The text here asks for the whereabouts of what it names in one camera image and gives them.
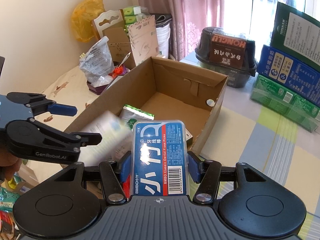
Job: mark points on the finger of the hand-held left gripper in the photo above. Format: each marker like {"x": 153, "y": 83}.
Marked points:
{"x": 62, "y": 110}
{"x": 85, "y": 138}

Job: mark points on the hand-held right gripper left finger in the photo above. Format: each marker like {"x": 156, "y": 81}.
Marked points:
{"x": 125, "y": 170}

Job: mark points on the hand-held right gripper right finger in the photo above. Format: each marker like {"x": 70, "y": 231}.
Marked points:
{"x": 195, "y": 167}

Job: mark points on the white small carton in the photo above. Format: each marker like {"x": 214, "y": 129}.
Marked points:
{"x": 107, "y": 135}

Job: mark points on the blue dental floss box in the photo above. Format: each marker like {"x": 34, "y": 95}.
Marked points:
{"x": 160, "y": 155}

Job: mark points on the silver foil tea bag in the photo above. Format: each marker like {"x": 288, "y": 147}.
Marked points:
{"x": 135, "y": 113}

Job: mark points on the brown cardboard box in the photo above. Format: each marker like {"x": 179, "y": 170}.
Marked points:
{"x": 175, "y": 102}

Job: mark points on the desktop with checked tablecloth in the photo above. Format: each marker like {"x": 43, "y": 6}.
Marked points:
{"x": 250, "y": 130}

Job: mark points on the person's left hand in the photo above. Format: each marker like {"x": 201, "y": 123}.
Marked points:
{"x": 10, "y": 165}

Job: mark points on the cream printed bed sheet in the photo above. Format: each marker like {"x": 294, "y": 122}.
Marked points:
{"x": 62, "y": 87}

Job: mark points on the white open box maroon edge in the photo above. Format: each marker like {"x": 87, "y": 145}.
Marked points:
{"x": 97, "y": 88}

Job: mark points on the clear printed plastic bag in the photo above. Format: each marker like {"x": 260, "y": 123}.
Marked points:
{"x": 95, "y": 60}

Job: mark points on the teal printed packet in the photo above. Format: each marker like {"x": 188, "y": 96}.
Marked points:
{"x": 7, "y": 197}

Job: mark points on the orange toy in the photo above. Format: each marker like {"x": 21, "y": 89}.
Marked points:
{"x": 117, "y": 71}

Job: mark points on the brown carton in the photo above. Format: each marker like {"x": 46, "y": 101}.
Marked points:
{"x": 117, "y": 47}

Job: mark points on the yellow plastic bag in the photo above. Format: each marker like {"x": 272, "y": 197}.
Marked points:
{"x": 85, "y": 17}

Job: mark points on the white card hanger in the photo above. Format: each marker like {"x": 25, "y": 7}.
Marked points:
{"x": 105, "y": 20}

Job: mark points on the green shrink-wrapped packs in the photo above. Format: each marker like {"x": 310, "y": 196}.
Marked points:
{"x": 280, "y": 97}

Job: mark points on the green tissue pack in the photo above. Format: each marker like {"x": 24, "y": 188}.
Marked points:
{"x": 131, "y": 11}
{"x": 131, "y": 20}

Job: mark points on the black food tray brown sleeve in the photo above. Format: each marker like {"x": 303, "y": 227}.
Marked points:
{"x": 227, "y": 47}

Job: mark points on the blue printed box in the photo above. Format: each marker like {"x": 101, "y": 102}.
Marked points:
{"x": 287, "y": 72}

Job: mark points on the pink patterned curtain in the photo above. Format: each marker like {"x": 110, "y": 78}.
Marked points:
{"x": 190, "y": 10}

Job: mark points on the dark green box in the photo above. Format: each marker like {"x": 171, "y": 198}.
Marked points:
{"x": 297, "y": 37}

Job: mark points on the glass window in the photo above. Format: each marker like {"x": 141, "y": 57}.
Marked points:
{"x": 262, "y": 5}

